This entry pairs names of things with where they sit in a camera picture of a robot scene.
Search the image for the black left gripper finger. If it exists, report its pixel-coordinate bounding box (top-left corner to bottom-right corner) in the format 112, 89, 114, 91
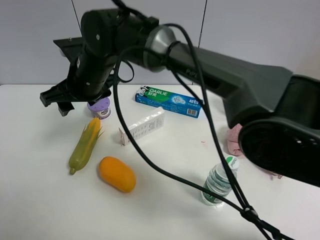
57, 102, 75, 117

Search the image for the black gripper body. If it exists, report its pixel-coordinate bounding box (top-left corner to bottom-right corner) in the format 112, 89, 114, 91
53, 37, 112, 103

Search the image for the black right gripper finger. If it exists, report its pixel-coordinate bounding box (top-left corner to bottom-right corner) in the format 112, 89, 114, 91
39, 86, 64, 107

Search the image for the toy corn cob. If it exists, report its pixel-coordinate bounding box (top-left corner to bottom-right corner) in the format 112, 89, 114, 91
68, 117, 103, 175

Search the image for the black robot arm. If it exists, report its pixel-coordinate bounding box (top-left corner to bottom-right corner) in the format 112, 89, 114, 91
40, 6, 320, 186

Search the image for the purple air freshener can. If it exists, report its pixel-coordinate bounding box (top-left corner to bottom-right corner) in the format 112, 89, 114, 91
87, 97, 111, 120

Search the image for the orange mango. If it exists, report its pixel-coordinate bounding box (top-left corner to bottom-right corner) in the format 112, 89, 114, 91
98, 156, 137, 193

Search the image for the white carton box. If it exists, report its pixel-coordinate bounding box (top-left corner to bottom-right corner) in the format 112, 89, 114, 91
128, 107, 165, 140

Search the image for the green Darlie toothpaste box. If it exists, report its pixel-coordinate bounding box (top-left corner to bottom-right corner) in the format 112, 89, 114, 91
135, 85, 201, 118

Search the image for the pink rolled towel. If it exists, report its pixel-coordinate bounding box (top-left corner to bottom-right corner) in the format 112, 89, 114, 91
226, 123, 283, 179

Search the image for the clear water bottle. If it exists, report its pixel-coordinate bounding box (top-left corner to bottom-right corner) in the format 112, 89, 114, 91
201, 155, 240, 207

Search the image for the black cable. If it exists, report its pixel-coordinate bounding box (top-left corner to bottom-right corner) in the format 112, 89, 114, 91
111, 0, 296, 240

